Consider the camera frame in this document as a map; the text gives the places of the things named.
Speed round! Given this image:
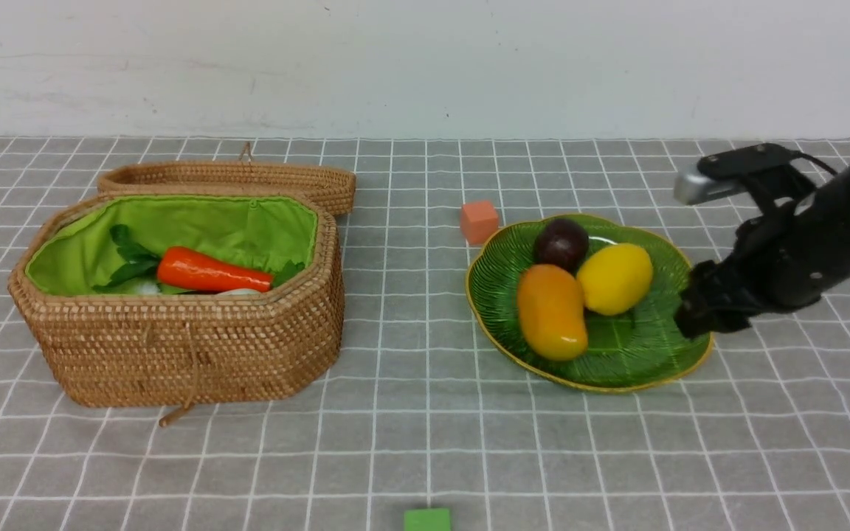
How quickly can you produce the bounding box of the woven wicker basket lid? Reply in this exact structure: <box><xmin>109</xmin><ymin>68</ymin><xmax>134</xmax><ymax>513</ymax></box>
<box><xmin>97</xmin><ymin>142</ymin><xmax>356</xmax><ymax>215</ymax></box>

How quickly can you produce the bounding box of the yellow toy lemon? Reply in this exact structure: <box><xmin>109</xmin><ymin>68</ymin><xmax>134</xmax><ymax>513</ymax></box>
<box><xmin>576</xmin><ymin>243</ymin><xmax>654</xmax><ymax>316</ymax></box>

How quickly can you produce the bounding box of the orange foam cube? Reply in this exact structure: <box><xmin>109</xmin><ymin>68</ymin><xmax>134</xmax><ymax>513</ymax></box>
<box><xmin>459</xmin><ymin>201</ymin><xmax>500</xmax><ymax>246</ymax></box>

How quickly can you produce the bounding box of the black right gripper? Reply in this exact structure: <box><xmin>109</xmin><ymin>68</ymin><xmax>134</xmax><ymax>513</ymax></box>
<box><xmin>674</xmin><ymin>214</ymin><xmax>822</xmax><ymax>339</ymax></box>

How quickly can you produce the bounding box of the green foam cube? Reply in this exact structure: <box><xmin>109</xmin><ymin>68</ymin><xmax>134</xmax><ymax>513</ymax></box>
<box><xmin>404</xmin><ymin>507</ymin><xmax>452</xmax><ymax>531</ymax></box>

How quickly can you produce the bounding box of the woven wicker basket green lining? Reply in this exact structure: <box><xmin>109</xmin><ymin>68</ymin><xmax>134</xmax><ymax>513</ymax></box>
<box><xmin>9</xmin><ymin>194</ymin><xmax>345</xmax><ymax>426</ymax></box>

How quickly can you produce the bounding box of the orange toy carrot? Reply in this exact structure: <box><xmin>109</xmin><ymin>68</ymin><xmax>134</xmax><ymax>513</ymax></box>
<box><xmin>92</xmin><ymin>224</ymin><xmax>305</xmax><ymax>293</ymax></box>

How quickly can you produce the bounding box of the grey checked tablecloth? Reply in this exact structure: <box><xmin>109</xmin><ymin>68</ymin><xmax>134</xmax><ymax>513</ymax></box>
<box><xmin>0</xmin><ymin>137</ymin><xmax>850</xmax><ymax>530</ymax></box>

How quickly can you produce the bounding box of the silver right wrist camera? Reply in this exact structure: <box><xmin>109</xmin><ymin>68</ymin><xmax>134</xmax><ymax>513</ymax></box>
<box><xmin>673</xmin><ymin>143</ymin><xmax>802</xmax><ymax>206</ymax></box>

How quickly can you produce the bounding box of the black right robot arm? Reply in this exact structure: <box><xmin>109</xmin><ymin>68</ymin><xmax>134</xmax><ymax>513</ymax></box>
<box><xmin>674</xmin><ymin>142</ymin><xmax>850</xmax><ymax>339</ymax></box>

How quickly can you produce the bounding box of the orange toy mango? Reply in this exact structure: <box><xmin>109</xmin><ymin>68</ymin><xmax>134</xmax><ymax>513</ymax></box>
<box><xmin>516</xmin><ymin>263</ymin><xmax>588</xmax><ymax>362</ymax></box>

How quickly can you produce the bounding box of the green leaf-shaped glass plate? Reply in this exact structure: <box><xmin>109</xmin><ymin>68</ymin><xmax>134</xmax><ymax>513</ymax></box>
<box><xmin>465</xmin><ymin>214</ymin><xmax>713</xmax><ymax>393</ymax></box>

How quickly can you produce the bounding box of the dark purple passion fruit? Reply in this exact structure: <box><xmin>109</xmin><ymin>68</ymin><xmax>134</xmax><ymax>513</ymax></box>
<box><xmin>533</xmin><ymin>218</ymin><xmax>590</xmax><ymax>274</ymax></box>

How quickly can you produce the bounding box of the white toy radish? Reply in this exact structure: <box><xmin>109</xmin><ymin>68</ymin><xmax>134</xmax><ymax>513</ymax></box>
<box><xmin>122</xmin><ymin>280</ymin><xmax>262</xmax><ymax>296</ymax></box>

